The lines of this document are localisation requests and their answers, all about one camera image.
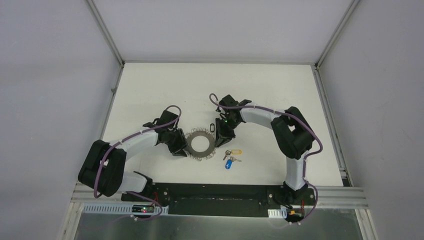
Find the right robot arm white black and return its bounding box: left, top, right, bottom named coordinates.
left=209, top=93, right=317, bottom=205

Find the silver key on yellow tag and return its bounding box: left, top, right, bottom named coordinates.
left=222, top=150, right=232, bottom=161

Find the metal disc with key rings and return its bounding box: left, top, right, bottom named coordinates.
left=184, top=127, right=216, bottom=162

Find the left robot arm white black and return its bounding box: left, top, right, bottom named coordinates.
left=77, top=109, right=188, bottom=203

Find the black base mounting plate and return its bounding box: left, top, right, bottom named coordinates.
left=140, top=183, right=317, bottom=218

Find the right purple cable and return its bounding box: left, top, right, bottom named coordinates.
left=208, top=93, right=324, bottom=226

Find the yellow key tag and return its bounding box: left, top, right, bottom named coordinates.
left=230, top=149, right=243, bottom=156

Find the blue key tag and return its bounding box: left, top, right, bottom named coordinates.
left=225, top=159, right=233, bottom=170

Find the aluminium frame rail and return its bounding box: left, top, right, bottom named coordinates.
left=71, top=182, right=369, bottom=210

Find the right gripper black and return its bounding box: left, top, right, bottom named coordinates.
left=214, top=116, right=241, bottom=148

